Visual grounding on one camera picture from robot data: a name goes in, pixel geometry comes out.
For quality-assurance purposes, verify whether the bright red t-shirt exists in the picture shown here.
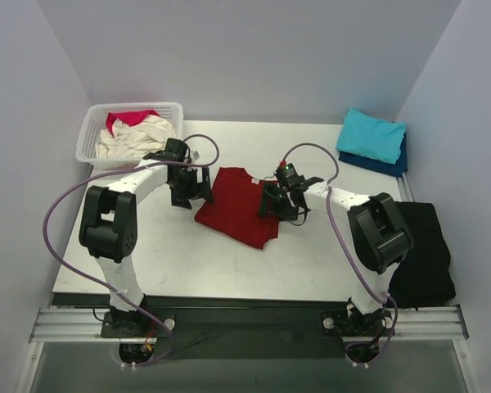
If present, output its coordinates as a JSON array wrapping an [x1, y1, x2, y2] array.
[[106, 110, 160, 137]]

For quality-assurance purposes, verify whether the aluminium rail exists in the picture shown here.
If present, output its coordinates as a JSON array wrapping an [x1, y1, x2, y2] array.
[[29, 306, 469, 343]]

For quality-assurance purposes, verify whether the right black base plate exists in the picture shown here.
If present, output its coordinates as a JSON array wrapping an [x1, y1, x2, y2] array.
[[319, 308, 393, 337]]

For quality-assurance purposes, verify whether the purple cable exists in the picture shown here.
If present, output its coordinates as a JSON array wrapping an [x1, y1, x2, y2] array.
[[43, 133, 221, 366], [278, 142, 400, 366]]

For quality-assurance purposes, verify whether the white plastic basket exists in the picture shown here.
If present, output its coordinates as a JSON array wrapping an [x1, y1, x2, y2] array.
[[75, 102, 184, 170]]

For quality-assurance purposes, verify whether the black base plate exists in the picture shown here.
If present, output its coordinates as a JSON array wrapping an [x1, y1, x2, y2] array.
[[100, 309, 169, 339], [319, 308, 393, 337]]

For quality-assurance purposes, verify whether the cream white t-shirt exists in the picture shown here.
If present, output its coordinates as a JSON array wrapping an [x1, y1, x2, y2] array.
[[96, 115, 177, 159]]

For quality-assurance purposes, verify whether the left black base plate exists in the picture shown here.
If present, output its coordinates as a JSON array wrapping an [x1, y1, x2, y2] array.
[[100, 309, 169, 339]]

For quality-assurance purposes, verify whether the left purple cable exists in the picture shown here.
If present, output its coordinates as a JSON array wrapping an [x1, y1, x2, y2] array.
[[43, 133, 221, 366]]

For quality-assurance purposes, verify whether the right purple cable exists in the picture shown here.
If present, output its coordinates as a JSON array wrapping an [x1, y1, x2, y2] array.
[[278, 142, 400, 366]]

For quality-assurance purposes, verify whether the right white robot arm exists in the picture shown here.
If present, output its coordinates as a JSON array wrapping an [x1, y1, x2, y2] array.
[[259, 164, 414, 334]]

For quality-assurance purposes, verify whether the dark blue folded t-shirt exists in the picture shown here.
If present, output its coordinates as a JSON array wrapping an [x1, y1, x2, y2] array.
[[339, 136, 408, 178]]

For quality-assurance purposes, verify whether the dark red t-shirt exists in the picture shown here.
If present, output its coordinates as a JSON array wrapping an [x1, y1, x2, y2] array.
[[194, 167, 279, 250]]

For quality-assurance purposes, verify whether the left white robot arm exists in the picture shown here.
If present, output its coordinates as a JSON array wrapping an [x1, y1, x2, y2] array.
[[79, 138, 213, 337]]

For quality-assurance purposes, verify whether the black t-shirt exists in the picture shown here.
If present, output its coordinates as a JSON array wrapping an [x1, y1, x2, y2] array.
[[389, 202, 456, 309]]

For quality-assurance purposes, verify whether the turquoise folded t-shirt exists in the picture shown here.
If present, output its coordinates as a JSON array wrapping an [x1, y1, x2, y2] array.
[[336, 108, 406, 164]]

